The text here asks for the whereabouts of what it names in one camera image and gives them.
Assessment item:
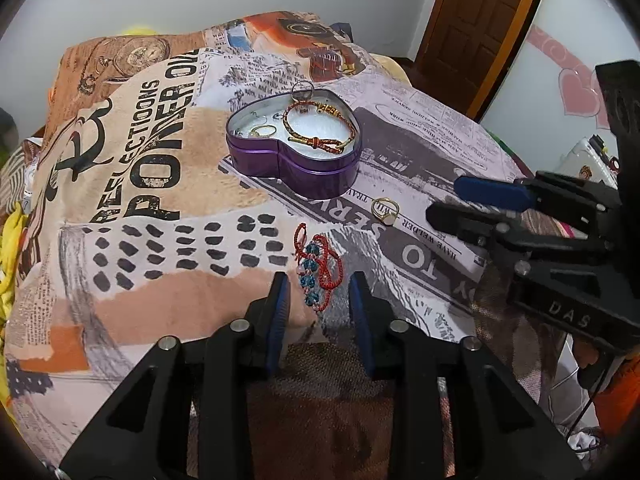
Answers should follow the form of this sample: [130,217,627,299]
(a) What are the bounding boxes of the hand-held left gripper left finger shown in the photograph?
[60,271,291,480]

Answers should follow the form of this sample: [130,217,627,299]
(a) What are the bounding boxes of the person's right forearm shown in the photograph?
[592,360,640,426]

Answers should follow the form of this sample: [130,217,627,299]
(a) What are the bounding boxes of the red bracelet with blue beads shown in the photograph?
[293,222,344,312]

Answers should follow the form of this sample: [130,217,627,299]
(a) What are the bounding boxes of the printed newspaper-pattern blanket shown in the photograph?
[0,10,566,480]

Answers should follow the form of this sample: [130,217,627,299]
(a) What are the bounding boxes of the brown wooden door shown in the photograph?
[412,0,543,121]

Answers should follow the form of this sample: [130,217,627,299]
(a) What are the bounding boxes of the white wardrobe door pink hearts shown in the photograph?
[477,0,640,181]

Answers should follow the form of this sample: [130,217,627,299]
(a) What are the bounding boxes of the gold and red braided bracelet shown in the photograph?
[282,100,357,155]

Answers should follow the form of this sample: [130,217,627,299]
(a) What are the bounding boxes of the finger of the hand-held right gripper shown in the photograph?
[453,171,623,213]
[425,201,608,263]

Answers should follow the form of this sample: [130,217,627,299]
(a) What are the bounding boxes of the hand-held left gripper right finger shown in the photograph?
[348,271,586,480]

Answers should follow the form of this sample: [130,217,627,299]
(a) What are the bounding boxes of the yellow cloth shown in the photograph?
[0,205,28,321]

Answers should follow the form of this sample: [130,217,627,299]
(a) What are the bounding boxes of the purple heart-shaped tin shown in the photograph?
[225,87,363,201]

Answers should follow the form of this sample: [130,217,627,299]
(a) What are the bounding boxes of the person's right hand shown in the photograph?
[572,337,603,393]

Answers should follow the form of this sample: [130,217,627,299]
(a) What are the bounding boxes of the white box with stickers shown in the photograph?
[565,132,623,191]

